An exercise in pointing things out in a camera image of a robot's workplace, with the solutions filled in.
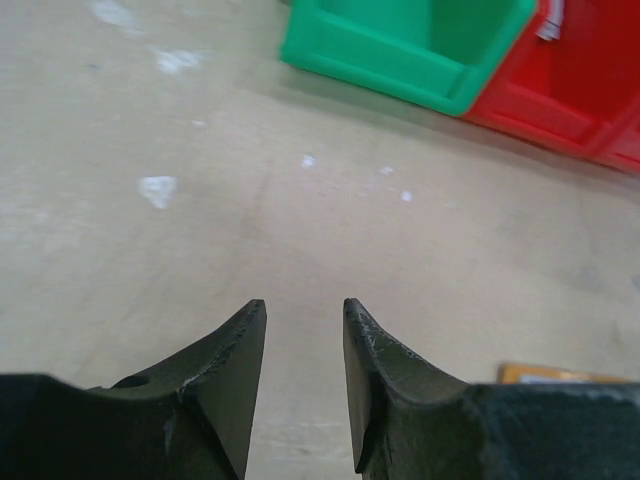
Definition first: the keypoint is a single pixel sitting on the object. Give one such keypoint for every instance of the green plastic bin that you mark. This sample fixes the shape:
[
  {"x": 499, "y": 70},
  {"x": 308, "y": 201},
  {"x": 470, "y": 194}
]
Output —
[{"x": 436, "y": 54}]

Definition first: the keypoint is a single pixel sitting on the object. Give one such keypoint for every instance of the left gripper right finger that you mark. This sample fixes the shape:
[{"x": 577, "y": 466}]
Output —
[{"x": 411, "y": 420}]

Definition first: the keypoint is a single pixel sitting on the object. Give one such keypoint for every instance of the red bin with gold card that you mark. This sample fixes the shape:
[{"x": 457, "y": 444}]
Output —
[{"x": 622, "y": 150}]

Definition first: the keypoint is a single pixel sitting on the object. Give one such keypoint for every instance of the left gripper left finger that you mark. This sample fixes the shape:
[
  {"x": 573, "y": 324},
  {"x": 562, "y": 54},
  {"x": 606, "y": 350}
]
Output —
[{"x": 189, "y": 416}]

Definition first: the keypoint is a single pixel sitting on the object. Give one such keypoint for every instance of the red bin with silver card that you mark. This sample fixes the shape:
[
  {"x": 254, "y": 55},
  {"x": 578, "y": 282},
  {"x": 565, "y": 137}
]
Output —
[{"x": 571, "y": 94}]

